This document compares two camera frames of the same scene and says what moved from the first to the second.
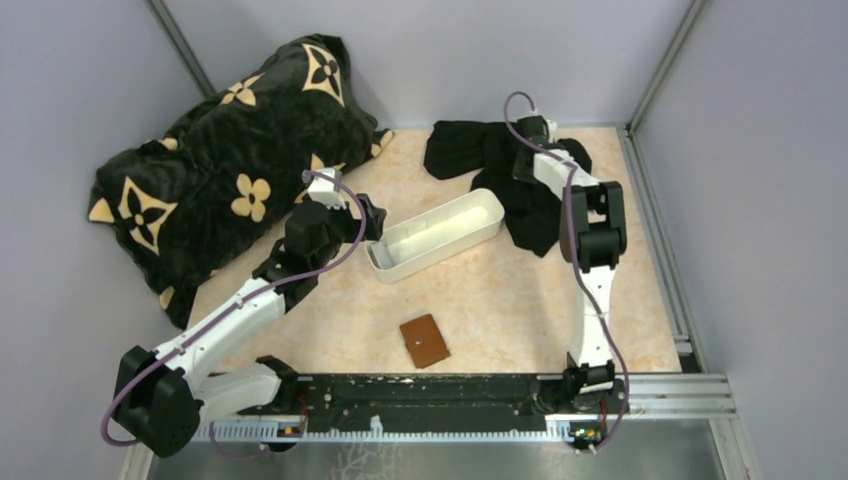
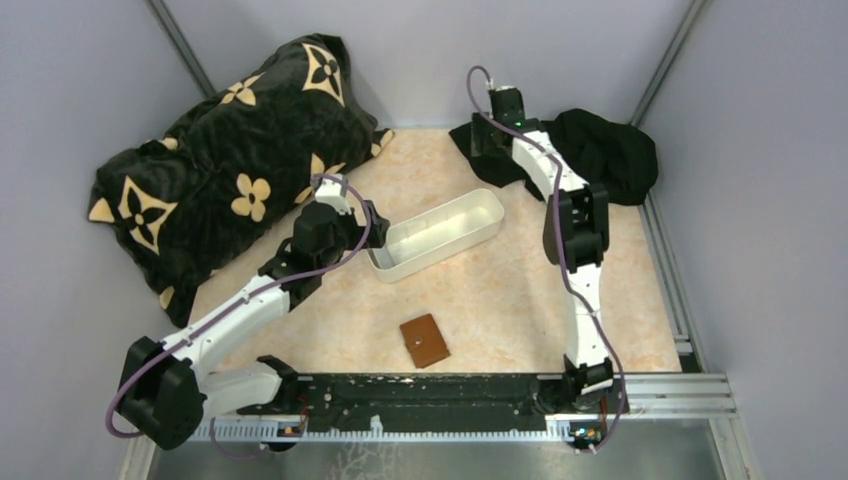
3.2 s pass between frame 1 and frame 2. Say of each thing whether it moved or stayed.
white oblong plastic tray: stayed
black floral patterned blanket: stayed
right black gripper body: moved
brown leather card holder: stayed
